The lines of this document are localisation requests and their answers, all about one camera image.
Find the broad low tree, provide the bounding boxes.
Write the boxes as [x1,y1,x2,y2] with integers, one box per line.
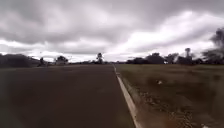
[54,55,70,66]

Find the white painted edge line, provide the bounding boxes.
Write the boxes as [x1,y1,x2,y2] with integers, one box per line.
[112,64,143,128]

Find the dry grass verge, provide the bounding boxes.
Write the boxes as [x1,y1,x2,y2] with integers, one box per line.
[114,63,224,128]

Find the small dark tree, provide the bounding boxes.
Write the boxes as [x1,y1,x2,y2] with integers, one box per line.
[37,56,48,68]

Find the row of dark trees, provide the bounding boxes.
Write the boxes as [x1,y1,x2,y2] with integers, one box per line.
[125,27,224,66]

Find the lone slim tree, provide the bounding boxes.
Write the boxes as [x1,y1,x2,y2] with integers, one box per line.
[95,52,105,65]

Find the dark wooded hill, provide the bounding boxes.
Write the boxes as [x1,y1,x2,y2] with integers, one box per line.
[0,53,41,69]

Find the dark asphalt road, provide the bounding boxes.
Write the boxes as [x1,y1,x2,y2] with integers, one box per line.
[0,63,138,128]

